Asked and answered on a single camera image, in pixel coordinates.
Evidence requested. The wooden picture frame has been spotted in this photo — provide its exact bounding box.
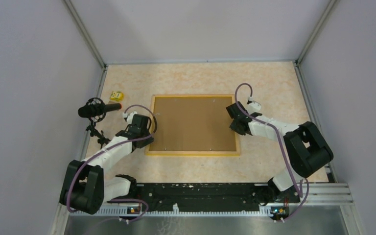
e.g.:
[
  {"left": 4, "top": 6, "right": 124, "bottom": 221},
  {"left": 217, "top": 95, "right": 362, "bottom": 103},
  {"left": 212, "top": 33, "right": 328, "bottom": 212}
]
[{"left": 145, "top": 94, "right": 241, "bottom": 157}]

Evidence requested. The brown backing board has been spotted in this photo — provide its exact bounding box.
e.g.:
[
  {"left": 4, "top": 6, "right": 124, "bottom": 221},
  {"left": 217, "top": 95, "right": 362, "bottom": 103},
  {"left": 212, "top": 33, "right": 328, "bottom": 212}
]
[{"left": 149, "top": 96, "right": 237, "bottom": 152}]

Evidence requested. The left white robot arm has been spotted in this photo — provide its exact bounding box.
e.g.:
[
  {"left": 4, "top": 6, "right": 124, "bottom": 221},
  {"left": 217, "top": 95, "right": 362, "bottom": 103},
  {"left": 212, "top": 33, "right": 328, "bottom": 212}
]
[{"left": 59, "top": 112, "right": 154, "bottom": 214}]

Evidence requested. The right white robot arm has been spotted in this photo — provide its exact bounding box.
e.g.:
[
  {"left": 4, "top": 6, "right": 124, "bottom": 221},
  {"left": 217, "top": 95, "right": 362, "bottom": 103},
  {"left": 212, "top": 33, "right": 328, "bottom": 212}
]
[{"left": 226, "top": 101, "right": 334, "bottom": 202}]

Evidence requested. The small yellow toy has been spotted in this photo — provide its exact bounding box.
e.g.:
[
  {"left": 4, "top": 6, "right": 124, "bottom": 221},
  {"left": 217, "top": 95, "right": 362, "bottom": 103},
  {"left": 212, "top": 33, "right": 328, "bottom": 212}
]
[{"left": 109, "top": 91, "right": 124, "bottom": 102}]

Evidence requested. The black microphone on stand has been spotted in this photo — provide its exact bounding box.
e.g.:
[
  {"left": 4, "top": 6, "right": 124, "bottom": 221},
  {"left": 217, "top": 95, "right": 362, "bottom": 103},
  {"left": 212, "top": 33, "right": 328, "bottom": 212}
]
[{"left": 77, "top": 97, "right": 122, "bottom": 148}]

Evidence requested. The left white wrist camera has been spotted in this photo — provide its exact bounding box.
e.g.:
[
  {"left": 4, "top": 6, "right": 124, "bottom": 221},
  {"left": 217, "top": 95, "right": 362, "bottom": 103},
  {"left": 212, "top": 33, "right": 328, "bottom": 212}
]
[{"left": 122, "top": 111, "right": 137, "bottom": 124}]

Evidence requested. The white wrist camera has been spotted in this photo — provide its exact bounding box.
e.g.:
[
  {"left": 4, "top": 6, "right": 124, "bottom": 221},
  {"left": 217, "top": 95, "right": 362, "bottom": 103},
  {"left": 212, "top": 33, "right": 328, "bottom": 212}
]
[
  {"left": 122, "top": 111, "right": 137, "bottom": 124},
  {"left": 246, "top": 96, "right": 262, "bottom": 114}
]

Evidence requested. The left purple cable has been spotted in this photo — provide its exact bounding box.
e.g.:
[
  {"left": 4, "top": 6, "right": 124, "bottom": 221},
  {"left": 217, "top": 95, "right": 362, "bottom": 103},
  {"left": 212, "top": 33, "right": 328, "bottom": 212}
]
[{"left": 66, "top": 104, "right": 158, "bottom": 213}]

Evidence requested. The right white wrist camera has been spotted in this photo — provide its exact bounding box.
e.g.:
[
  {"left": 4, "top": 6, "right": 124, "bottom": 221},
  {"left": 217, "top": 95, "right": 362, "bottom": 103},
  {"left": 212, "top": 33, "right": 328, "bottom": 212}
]
[{"left": 246, "top": 96, "right": 262, "bottom": 114}]

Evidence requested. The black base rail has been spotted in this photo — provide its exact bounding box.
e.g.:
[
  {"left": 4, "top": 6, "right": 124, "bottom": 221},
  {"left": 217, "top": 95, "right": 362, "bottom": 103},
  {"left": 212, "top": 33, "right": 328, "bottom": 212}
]
[{"left": 110, "top": 182, "right": 301, "bottom": 213}]

